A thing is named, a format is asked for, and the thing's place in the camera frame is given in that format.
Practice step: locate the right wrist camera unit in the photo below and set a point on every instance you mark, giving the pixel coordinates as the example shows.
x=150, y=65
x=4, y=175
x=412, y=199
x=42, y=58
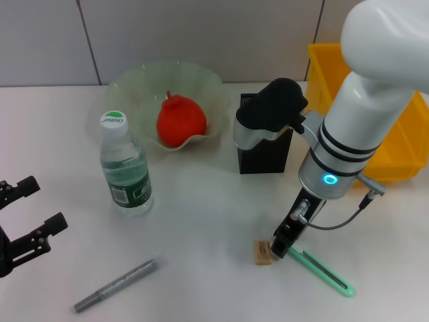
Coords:
x=271, y=107

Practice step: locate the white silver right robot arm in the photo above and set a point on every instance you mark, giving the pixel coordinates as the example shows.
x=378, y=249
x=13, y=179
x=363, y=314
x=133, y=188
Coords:
x=368, y=100

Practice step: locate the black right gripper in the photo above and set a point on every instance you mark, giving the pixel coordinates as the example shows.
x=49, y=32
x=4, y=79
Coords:
x=301, y=218

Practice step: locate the orange fruit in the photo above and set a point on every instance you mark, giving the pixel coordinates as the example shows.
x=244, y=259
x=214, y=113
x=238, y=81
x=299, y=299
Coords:
x=181, y=120

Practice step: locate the mint green utility knife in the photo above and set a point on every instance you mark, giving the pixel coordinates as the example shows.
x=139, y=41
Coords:
x=321, y=273

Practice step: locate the silver grey marker pen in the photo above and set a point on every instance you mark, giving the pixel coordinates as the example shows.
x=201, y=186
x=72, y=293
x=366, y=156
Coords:
x=124, y=280

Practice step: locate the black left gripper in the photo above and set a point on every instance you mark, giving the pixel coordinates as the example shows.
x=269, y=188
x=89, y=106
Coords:
x=3, y=255

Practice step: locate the yellow plastic bin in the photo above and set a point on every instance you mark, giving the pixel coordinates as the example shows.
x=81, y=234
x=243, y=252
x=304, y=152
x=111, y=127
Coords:
x=321, y=73

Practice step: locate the beige eraser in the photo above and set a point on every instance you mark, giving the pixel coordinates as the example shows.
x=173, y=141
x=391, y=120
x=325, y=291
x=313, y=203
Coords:
x=263, y=255

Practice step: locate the translucent green fruit bowl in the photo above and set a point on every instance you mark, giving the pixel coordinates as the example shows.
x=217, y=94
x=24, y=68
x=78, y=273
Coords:
x=134, y=100

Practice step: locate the black mesh pen holder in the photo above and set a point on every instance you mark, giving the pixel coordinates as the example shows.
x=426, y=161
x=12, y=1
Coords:
x=268, y=157

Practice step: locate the clear green-label water bottle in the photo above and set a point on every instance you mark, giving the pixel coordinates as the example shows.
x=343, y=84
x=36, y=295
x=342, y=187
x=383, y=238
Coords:
x=127, y=167

